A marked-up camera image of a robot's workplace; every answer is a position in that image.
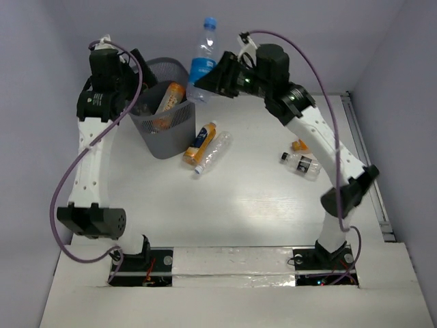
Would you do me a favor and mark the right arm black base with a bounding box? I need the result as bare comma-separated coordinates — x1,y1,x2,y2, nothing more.
287,246,358,286

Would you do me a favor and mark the clear bottle red cap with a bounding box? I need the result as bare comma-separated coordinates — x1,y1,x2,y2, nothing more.
131,102,153,117

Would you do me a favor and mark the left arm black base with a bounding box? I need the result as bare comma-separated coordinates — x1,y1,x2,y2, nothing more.
109,247,173,287

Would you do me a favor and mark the orange bottle white cap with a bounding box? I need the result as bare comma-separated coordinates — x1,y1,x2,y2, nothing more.
152,82,185,131

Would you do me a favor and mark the clear ribbed plastic bottle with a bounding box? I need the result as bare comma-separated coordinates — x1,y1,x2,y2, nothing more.
194,131,234,176

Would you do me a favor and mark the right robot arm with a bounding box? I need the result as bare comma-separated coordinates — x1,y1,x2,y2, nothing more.
194,44,379,268

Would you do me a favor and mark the silver foil tape strip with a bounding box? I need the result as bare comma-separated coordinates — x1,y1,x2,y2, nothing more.
171,247,296,288

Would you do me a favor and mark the blue tinted water bottle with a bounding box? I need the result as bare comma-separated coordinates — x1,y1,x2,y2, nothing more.
186,17,219,104

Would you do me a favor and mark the orange bottle blue white label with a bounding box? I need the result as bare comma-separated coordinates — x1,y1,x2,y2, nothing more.
182,121,217,165

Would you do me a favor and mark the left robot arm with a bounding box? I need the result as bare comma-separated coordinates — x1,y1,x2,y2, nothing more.
51,44,157,270

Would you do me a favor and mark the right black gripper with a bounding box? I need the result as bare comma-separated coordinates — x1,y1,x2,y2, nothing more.
194,51,272,99

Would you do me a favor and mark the grey mesh waste bin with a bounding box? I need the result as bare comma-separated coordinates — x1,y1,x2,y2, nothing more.
130,57,197,159

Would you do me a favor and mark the clear bottle black label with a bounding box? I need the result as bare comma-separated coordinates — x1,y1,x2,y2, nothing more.
281,152,322,180

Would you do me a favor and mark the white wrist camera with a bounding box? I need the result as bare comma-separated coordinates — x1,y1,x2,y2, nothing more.
238,32,258,67
89,34,115,51

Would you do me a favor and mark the small orange juice bottle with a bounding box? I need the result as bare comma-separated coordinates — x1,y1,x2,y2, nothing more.
291,139,309,152

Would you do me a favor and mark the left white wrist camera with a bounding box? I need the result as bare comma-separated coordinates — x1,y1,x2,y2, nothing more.
89,34,115,51

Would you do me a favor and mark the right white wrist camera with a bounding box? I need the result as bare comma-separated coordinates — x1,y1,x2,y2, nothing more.
238,32,258,67

